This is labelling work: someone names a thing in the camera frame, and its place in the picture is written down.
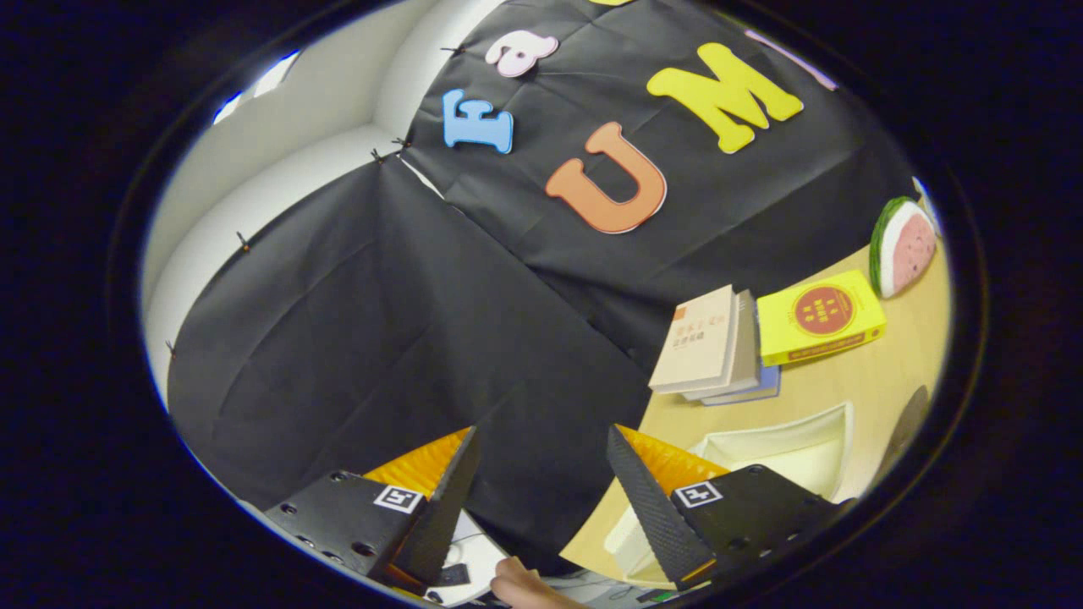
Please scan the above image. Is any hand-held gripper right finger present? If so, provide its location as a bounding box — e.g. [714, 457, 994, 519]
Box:
[606, 424, 851, 593]

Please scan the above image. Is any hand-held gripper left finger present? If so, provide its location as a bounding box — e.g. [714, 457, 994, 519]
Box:
[262, 425, 481, 593]

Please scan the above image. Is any white fabric storage box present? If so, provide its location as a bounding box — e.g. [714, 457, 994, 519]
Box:
[605, 402, 855, 589]

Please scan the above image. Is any brown fuzzy shoe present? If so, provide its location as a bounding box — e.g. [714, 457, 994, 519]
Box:
[876, 385, 932, 487]

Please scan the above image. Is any blue book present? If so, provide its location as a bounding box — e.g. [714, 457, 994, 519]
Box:
[701, 364, 782, 407]

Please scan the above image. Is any beige book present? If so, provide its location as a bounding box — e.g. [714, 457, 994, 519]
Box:
[648, 284, 741, 396]

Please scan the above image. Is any grey book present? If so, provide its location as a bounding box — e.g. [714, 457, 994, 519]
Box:
[681, 290, 762, 402]

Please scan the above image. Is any yellow book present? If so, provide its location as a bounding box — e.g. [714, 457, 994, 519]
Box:
[756, 269, 888, 368]

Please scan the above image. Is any watermelon slice plush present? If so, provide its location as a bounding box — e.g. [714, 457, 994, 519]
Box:
[869, 196, 938, 299]

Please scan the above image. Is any long ceiling light panel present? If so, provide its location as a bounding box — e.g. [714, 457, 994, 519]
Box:
[212, 49, 302, 126]

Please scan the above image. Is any white panel with cables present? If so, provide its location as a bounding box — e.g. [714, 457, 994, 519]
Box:
[427, 507, 509, 608]

